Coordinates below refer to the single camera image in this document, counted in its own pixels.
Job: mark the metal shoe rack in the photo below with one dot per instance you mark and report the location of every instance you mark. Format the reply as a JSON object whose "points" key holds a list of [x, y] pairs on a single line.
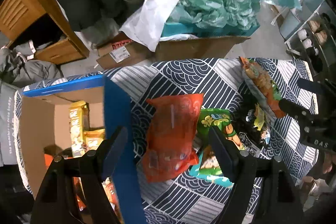
{"points": [[311, 36]]}

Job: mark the large brown cardboard box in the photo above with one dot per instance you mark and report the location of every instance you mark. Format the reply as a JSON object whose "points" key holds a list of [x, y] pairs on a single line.
{"points": [[200, 48]]}

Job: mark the navy white patterned tablecloth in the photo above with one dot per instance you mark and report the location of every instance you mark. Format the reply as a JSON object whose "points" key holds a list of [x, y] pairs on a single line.
{"points": [[183, 199]]}

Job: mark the blue-rimmed cardboard box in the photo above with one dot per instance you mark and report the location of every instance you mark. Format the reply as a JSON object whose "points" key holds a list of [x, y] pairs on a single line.
{"points": [[44, 121]]}

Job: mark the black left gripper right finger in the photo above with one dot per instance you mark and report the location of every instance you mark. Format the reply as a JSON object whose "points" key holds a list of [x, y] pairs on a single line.
{"points": [[278, 198]]}

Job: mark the yellow snack bag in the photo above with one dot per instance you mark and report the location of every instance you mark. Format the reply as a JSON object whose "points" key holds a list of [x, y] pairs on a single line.
{"points": [[92, 139]]}

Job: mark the orange green snack bag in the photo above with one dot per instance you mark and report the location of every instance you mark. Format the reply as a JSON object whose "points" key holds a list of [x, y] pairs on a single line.
{"points": [[263, 88]]}

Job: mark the person's right hand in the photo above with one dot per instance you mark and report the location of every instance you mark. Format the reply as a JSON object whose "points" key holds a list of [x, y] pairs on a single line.
{"points": [[320, 174]]}

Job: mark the black noodle snack bag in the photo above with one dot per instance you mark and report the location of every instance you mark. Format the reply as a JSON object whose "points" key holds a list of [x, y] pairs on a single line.
{"points": [[252, 127]]}

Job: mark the green bean snack bag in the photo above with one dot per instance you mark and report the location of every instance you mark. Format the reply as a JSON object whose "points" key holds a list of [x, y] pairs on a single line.
{"points": [[220, 118]]}

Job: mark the small labelled cardboard box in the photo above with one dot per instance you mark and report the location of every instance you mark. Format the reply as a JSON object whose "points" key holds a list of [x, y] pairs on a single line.
{"points": [[122, 51]]}

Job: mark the orange red snack bag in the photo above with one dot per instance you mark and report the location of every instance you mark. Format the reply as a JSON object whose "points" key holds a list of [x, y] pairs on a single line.
{"points": [[50, 153]]}

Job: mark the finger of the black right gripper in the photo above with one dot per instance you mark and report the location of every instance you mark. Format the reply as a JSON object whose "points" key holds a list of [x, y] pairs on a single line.
{"points": [[295, 111]]}

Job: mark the wooden cabinet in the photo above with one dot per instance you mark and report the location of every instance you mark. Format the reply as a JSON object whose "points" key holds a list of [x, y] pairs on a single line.
{"points": [[42, 21]]}

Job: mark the teal crumpled plastic bags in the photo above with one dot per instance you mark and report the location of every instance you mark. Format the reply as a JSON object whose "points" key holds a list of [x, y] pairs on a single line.
{"points": [[241, 14]]}

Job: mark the white plastic bag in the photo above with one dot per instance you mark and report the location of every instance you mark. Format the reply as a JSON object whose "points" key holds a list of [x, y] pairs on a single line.
{"points": [[145, 26]]}

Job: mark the tall yellow chip bag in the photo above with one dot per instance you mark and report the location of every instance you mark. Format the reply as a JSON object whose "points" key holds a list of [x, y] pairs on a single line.
{"points": [[79, 121]]}

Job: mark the red translucent snack bag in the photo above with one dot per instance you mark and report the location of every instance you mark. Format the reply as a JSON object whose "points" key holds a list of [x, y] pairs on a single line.
{"points": [[170, 136]]}

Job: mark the grey clothes pile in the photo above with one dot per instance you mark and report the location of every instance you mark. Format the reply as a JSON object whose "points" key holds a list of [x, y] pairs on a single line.
{"points": [[20, 72]]}

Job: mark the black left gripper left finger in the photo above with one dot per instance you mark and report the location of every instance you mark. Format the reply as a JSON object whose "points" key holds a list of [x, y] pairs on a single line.
{"points": [[56, 201]]}

